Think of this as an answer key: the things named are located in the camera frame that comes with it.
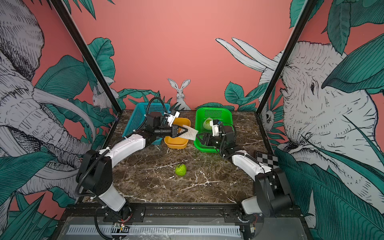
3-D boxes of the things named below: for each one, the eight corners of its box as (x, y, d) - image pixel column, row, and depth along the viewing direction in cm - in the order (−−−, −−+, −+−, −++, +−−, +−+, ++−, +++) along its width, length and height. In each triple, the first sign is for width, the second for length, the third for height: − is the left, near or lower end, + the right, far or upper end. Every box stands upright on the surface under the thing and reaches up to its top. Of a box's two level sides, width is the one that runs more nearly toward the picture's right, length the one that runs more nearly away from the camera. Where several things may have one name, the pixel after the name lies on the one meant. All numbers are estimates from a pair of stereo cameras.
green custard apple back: (176, 176, 89) (174, 172, 83) (176, 168, 92) (175, 164, 87) (185, 176, 89) (185, 172, 83) (186, 168, 92) (185, 164, 87)
